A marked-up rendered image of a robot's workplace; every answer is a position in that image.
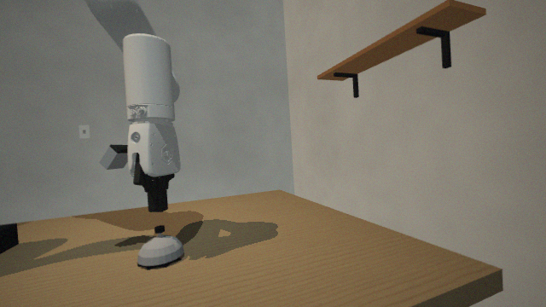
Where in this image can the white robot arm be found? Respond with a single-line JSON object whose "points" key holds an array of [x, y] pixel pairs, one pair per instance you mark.
{"points": [[151, 86]]}

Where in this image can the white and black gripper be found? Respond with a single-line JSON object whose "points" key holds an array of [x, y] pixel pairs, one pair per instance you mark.
{"points": [[153, 154]]}

